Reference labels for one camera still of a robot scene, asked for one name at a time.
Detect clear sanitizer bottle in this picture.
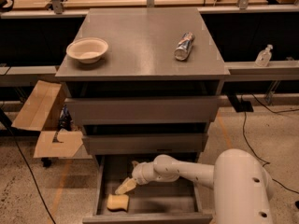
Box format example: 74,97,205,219
255,44,273,67

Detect black floor cable right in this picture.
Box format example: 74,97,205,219
241,94,299,195

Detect open cardboard box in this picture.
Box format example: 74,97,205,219
12,80,82,158

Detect white paper bowl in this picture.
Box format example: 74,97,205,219
66,37,108,63

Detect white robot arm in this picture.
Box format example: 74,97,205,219
115,148,274,224

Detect blue snack bag in box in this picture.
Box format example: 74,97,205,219
58,106,71,131

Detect grey middle drawer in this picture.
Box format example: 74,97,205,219
82,133,208,155

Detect black headphones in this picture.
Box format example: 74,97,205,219
0,0,15,12

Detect grey drawer cabinet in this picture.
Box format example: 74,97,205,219
56,7,227,161

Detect grey metal rail shelf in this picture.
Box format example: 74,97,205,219
0,60,299,87

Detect yellow sponge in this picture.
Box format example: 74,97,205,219
107,194,129,211

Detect black floor cable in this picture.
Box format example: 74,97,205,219
0,109,57,224
241,94,299,195

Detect grey top drawer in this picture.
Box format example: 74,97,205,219
65,97,218,125

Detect black floor cable left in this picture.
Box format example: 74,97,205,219
0,109,57,224

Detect blue silver drink can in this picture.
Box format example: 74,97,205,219
174,32,195,61

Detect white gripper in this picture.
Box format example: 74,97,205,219
115,161,156,195

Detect grey open bottom drawer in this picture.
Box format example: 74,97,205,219
82,154,212,224

